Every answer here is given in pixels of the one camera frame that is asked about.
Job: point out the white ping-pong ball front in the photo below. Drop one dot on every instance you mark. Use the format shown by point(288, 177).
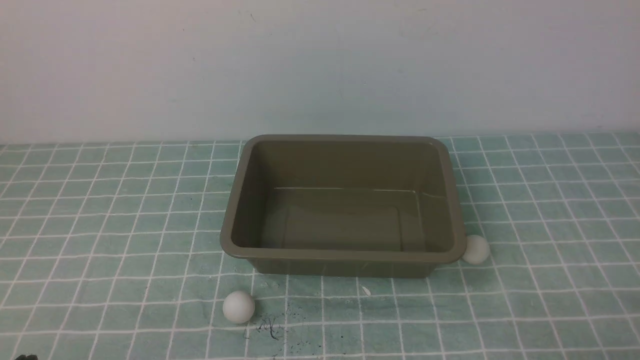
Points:
point(238, 307)

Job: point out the white ping-pong ball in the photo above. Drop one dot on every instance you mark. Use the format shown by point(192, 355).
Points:
point(238, 307)
point(477, 250)

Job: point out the olive green plastic bin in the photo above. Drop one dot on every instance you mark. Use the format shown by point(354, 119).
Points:
point(344, 206)

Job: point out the teal checkered table cloth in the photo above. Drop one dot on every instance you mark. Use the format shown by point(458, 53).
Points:
point(110, 251)

